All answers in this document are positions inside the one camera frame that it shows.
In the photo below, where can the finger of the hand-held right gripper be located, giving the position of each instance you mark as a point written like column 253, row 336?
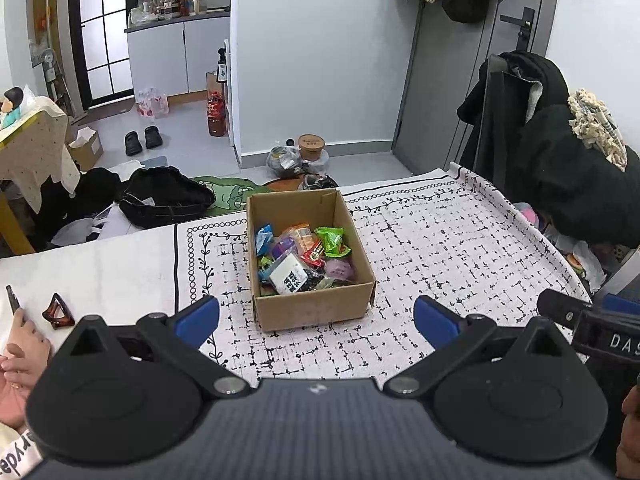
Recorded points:
column 562, row 305
column 622, row 302

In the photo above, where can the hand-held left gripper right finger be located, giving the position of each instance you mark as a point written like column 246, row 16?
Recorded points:
column 435, row 320

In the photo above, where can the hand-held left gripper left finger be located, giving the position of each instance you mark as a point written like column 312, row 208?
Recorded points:
column 200, row 317

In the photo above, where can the blue snack packet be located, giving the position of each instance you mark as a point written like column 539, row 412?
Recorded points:
column 264, row 240

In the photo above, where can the white and black snack packet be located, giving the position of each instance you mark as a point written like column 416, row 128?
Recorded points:
column 292, row 275

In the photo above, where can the long purple snack packet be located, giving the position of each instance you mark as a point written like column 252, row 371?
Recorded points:
column 281, row 247

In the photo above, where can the pale purple snack packet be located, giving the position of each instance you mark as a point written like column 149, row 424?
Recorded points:
column 340, row 267

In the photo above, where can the brown cardboard box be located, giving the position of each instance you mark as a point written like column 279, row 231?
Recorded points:
column 310, row 312

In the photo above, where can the light green snack packet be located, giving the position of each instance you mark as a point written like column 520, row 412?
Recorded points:
column 332, row 240

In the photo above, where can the clear orange red snack packet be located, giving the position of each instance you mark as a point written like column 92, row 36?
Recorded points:
column 300, row 234

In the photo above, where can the person's right forearm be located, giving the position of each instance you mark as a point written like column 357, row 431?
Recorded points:
column 630, row 460

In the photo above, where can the person's right hand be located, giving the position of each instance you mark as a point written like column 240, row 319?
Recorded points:
column 632, row 399

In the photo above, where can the burger toy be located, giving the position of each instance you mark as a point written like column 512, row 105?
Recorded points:
column 575, row 264

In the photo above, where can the white plastic bag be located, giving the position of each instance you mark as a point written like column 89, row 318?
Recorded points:
column 590, row 265

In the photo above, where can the pink soft item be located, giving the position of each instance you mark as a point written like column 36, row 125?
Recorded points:
column 526, row 214

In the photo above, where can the black coat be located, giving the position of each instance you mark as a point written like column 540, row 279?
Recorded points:
column 555, row 180

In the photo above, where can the green frog rug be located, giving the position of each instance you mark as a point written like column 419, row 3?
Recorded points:
column 235, row 186

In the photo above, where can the brown hair clip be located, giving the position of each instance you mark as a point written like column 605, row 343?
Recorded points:
column 57, row 312

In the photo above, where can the white papers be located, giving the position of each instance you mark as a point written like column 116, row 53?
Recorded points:
column 85, row 227

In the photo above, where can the pile of black clothes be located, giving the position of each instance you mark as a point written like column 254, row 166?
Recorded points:
column 80, row 200

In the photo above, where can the beige knitted scarf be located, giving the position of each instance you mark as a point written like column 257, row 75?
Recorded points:
column 597, row 127

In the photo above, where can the dark shoe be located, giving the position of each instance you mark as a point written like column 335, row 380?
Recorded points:
column 319, row 182

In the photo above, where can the black pen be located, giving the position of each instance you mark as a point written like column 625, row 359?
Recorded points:
column 14, row 300

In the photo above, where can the clear plastic container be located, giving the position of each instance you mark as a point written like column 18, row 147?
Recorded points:
column 322, row 160

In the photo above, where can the cardboard box with tissue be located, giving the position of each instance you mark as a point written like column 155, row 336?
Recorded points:
column 85, row 152

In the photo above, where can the red cooking oil bottle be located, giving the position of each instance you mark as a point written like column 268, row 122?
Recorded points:
column 216, row 115

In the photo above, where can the brown lidded tub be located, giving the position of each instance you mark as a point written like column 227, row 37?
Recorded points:
column 311, row 146

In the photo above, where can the pink plastic bag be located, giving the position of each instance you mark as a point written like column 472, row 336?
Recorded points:
column 152, row 103

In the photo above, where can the white dotted cloth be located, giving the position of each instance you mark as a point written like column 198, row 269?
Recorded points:
column 35, row 160

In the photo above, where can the grey door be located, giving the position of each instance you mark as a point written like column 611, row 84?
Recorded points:
column 450, row 85

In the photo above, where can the black spray bottle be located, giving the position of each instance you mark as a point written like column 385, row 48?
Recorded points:
column 222, row 65

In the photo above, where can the grey kitchen cabinet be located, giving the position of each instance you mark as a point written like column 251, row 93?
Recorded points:
column 180, row 55

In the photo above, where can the black haired figurine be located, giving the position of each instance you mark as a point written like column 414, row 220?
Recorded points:
column 12, row 105

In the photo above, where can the black framed glass door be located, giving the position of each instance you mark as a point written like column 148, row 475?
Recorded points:
column 105, row 30

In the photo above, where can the small standing fan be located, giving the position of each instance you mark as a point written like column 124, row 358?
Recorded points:
column 44, row 57

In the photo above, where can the cluster of kitchen bottles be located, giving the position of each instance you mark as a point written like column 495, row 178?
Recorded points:
column 170, row 2

